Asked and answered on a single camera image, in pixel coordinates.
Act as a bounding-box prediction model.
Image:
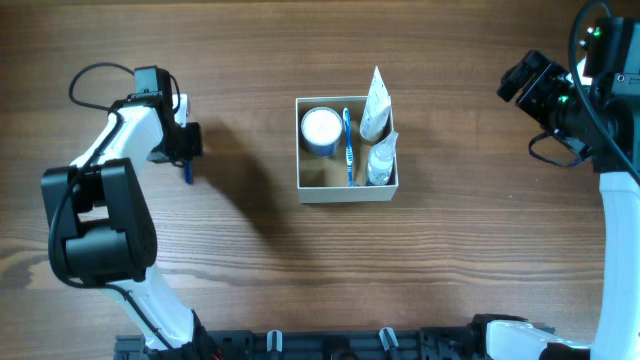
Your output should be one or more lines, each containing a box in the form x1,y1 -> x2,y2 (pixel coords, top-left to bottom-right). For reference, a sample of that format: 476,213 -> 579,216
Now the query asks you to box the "blue disposable razor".
184,161 -> 193,185

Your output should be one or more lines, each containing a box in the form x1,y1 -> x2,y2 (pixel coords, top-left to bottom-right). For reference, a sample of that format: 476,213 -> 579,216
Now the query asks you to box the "blue jar white lid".
301,107 -> 343,158

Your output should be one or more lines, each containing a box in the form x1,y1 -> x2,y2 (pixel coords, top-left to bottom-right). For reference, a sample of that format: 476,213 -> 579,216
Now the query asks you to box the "blue white toothbrush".
342,108 -> 356,187

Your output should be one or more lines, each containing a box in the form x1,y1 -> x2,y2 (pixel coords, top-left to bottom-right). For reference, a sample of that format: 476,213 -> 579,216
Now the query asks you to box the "white cream tube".
360,67 -> 391,143

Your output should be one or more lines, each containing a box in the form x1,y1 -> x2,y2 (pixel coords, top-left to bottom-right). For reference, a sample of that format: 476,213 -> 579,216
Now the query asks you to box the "clear bottle green label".
366,131 -> 399,186

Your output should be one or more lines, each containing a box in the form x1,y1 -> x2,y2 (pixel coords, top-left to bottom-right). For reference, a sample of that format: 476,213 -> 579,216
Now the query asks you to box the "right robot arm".
477,15 -> 639,359

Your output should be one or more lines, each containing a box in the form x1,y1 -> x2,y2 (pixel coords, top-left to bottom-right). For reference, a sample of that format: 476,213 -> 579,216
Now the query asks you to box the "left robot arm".
41,66 -> 221,359

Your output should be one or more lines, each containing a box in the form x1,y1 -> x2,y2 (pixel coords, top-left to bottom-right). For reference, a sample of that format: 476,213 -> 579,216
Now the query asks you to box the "white cardboard box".
295,96 -> 399,203

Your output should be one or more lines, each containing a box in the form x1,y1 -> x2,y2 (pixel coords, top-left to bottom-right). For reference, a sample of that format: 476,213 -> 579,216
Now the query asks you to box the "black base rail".
113,327 -> 556,360

